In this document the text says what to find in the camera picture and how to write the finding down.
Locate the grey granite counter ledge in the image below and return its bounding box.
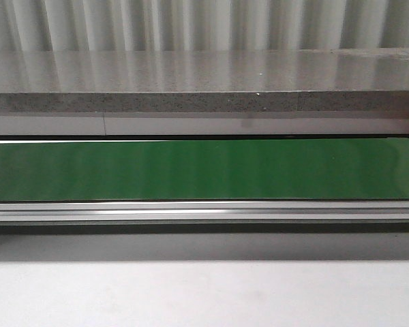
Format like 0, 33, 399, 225
0, 47, 409, 137

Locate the green conveyor belt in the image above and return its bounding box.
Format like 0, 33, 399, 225
0, 138, 409, 225

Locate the white pleated curtain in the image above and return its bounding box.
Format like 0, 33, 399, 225
0, 1, 409, 51

